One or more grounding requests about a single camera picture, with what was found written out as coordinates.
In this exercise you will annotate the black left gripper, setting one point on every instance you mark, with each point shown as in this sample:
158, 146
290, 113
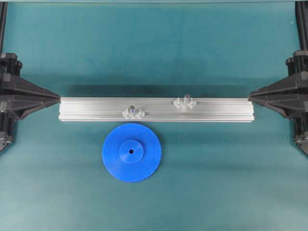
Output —
18, 97

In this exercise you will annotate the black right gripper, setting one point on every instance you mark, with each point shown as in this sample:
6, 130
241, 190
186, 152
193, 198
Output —
289, 97

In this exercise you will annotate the large blue plastic gear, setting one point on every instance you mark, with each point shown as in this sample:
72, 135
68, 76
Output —
131, 152

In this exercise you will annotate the aluminium extrusion rail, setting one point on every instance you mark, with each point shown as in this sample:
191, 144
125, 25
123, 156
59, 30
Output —
107, 109

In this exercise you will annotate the black frame post right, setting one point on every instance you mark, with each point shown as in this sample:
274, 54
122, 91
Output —
301, 13

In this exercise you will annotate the black frame post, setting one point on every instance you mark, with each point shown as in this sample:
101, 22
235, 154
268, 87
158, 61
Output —
3, 13
301, 13

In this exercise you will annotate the black frame post left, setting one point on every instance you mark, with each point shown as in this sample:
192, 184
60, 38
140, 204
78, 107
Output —
3, 13

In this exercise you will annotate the steel shaft near rail end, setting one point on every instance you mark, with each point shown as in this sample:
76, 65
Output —
186, 100

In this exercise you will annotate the clear bracket of end shaft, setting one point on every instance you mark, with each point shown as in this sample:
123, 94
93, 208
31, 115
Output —
178, 103

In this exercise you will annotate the steel shaft near rail middle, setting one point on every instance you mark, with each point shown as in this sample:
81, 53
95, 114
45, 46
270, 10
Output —
131, 111

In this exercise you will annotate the clear bracket of middle shaft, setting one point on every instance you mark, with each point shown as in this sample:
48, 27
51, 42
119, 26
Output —
139, 114

